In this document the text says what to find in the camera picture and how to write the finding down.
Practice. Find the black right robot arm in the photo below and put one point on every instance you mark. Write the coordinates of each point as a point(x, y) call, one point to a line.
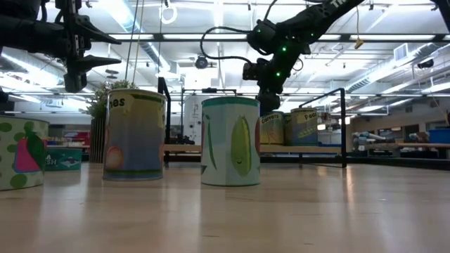
point(309, 17)

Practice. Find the yellow hanging tag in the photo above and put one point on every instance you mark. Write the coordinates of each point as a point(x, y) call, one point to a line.
point(359, 44)

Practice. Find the round black lamp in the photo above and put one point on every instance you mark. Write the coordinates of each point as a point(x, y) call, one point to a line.
point(202, 62)

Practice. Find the carrots can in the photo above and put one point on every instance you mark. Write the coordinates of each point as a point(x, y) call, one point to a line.
point(272, 130)

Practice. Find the peas can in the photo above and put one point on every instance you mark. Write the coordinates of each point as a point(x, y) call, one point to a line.
point(304, 130)

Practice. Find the black rig crossbar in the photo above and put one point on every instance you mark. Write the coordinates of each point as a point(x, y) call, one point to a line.
point(158, 37)

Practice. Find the red storage bin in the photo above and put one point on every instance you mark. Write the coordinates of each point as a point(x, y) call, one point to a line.
point(79, 135)

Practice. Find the wooden tray frame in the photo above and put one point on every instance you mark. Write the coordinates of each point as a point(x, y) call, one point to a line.
point(183, 148)

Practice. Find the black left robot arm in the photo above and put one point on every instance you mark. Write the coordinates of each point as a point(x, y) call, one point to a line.
point(24, 35)

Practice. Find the blue storage bin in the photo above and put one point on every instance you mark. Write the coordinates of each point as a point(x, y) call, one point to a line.
point(439, 136)

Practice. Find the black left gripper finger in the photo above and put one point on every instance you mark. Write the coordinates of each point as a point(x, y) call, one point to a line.
point(89, 31)
point(91, 63)

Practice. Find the mixed vegetables corn can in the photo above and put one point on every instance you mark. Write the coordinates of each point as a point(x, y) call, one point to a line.
point(230, 147)

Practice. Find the peaches can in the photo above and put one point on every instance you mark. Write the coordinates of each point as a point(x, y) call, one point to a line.
point(135, 140)

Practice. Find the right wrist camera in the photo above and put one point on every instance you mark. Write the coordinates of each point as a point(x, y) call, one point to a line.
point(250, 71)

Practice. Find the black mounted camera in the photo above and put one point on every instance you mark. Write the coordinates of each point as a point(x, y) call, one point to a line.
point(425, 64)

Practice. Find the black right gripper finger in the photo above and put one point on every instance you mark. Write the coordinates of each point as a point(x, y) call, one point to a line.
point(270, 108)

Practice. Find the teal fish tin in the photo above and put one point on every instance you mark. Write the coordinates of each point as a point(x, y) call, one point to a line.
point(65, 161)

